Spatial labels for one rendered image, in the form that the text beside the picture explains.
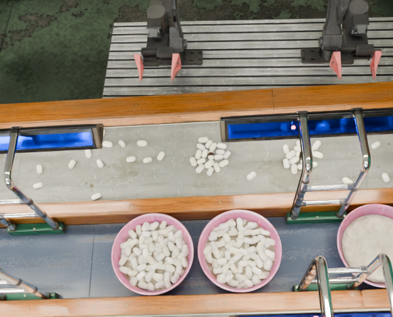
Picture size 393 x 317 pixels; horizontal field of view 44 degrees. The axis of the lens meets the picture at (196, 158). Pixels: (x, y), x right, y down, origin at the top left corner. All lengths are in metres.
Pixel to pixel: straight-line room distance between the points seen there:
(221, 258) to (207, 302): 0.15
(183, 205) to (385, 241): 0.66
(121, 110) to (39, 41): 1.46
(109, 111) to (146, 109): 0.14
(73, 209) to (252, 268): 0.63
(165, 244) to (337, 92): 0.83
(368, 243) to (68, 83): 1.95
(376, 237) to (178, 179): 0.68
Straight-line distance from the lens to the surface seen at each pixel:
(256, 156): 1.72
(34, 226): 1.80
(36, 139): 1.48
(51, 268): 1.77
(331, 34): 1.92
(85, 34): 3.16
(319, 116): 1.39
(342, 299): 1.58
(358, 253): 1.65
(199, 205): 1.63
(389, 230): 1.71
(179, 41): 1.91
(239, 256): 1.59
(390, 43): 2.16
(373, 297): 1.60
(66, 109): 1.91
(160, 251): 1.62
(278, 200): 1.63
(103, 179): 1.75
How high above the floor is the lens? 2.29
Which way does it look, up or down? 64 degrees down
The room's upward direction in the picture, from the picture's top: 10 degrees counter-clockwise
